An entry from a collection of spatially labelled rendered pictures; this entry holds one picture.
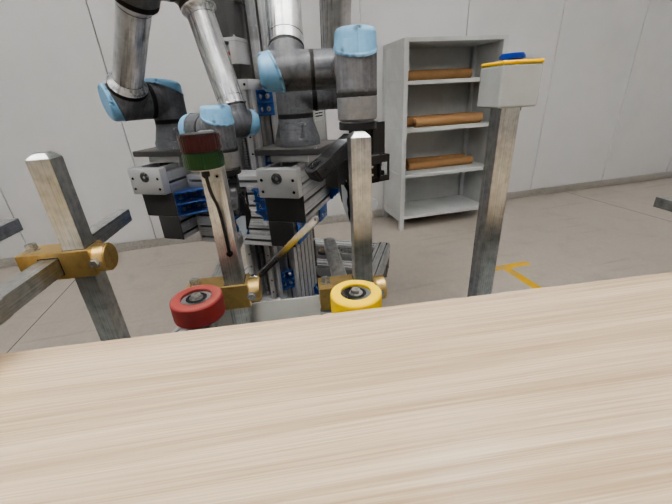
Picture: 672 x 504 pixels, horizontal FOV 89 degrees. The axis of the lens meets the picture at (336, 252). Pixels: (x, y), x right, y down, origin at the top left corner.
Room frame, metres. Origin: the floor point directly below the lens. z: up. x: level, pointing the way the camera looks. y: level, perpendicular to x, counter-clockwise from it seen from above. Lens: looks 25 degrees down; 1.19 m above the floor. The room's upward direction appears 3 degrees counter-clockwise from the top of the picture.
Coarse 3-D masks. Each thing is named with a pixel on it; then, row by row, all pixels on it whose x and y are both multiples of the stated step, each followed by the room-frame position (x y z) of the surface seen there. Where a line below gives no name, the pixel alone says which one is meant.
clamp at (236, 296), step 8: (200, 280) 0.59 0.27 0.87; (208, 280) 0.59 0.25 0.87; (216, 280) 0.59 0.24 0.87; (248, 280) 0.58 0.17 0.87; (256, 280) 0.58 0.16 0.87; (224, 288) 0.56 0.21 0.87; (232, 288) 0.56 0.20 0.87; (240, 288) 0.56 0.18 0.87; (248, 288) 0.57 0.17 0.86; (256, 288) 0.57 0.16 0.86; (224, 296) 0.56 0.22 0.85; (232, 296) 0.56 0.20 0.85; (240, 296) 0.56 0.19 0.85; (248, 296) 0.56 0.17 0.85; (256, 296) 0.56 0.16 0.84; (232, 304) 0.56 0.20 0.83; (240, 304) 0.56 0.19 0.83; (248, 304) 0.56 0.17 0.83
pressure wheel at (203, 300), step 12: (192, 288) 0.50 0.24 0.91; (204, 288) 0.49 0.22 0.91; (216, 288) 0.49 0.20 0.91; (180, 300) 0.47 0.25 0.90; (192, 300) 0.46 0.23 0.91; (204, 300) 0.46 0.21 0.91; (216, 300) 0.46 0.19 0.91; (180, 312) 0.43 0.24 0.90; (192, 312) 0.43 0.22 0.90; (204, 312) 0.44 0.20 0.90; (216, 312) 0.45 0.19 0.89; (180, 324) 0.43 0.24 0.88; (192, 324) 0.43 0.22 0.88; (204, 324) 0.44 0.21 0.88
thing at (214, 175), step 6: (192, 132) 0.56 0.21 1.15; (198, 132) 0.55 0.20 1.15; (204, 132) 0.54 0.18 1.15; (210, 132) 0.54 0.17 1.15; (216, 132) 0.54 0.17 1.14; (216, 150) 0.53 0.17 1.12; (216, 168) 0.54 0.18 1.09; (204, 174) 0.53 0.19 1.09; (210, 174) 0.56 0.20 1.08; (216, 174) 0.56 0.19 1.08; (204, 180) 0.56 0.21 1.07; (210, 180) 0.56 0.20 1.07; (216, 180) 0.57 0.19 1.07; (222, 180) 0.57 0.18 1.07; (210, 186) 0.53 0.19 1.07; (210, 192) 0.54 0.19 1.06; (216, 204) 0.55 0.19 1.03; (222, 216) 0.56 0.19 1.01; (222, 222) 0.56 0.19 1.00; (222, 228) 0.56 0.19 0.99; (228, 246) 0.56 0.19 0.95; (228, 252) 0.56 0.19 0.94
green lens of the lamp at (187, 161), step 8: (216, 152) 0.52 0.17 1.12; (184, 160) 0.52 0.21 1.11; (192, 160) 0.51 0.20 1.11; (200, 160) 0.51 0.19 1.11; (208, 160) 0.51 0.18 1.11; (216, 160) 0.52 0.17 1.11; (224, 160) 0.54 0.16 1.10; (184, 168) 0.52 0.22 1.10; (192, 168) 0.51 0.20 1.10; (200, 168) 0.51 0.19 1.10; (208, 168) 0.51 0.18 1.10
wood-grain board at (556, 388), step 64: (320, 320) 0.40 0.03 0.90; (384, 320) 0.39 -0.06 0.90; (448, 320) 0.38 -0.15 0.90; (512, 320) 0.37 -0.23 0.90; (576, 320) 0.36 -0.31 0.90; (640, 320) 0.36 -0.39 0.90; (0, 384) 0.31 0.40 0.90; (64, 384) 0.30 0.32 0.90; (128, 384) 0.30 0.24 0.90; (192, 384) 0.29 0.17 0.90; (256, 384) 0.28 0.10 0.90; (320, 384) 0.28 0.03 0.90; (384, 384) 0.27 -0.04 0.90; (448, 384) 0.27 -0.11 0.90; (512, 384) 0.26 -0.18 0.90; (576, 384) 0.26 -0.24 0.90; (640, 384) 0.25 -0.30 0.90; (0, 448) 0.22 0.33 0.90; (64, 448) 0.22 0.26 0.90; (128, 448) 0.22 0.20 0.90; (192, 448) 0.21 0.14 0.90; (256, 448) 0.21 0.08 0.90; (320, 448) 0.20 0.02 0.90; (384, 448) 0.20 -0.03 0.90; (448, 448) 0.20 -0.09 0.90; (512, 448) 0.19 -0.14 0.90; (576, 448) 0.19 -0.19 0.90; (640, 448) 0.19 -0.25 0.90
